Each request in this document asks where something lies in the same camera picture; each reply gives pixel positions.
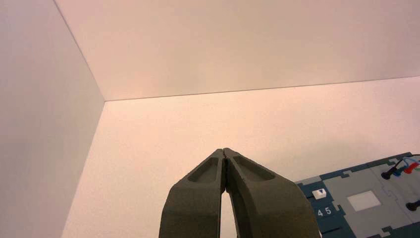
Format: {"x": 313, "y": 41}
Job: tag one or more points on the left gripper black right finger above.
{"x": 265, "y": 203}

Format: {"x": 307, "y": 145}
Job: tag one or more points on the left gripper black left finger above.
{"x": 193, "y": 203}

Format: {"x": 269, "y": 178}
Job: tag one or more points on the white slider knob blue triangle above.
{"x": 319, "y": 194}

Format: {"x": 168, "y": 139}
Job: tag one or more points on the blue and grey task box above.
{"x": 341, "y": 187}

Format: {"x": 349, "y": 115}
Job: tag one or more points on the white rectangular display window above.
{"x": 363, "y": 200}

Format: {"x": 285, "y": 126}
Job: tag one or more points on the black banana plug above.
{"x": 386, "y": 174}
{"x": 413, "y": 206}

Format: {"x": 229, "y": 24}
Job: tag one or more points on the blue banana plug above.
{"x": 398, "y": 171}

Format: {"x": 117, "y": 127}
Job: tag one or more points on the red banana plug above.
{"x": 410, "y": 169}

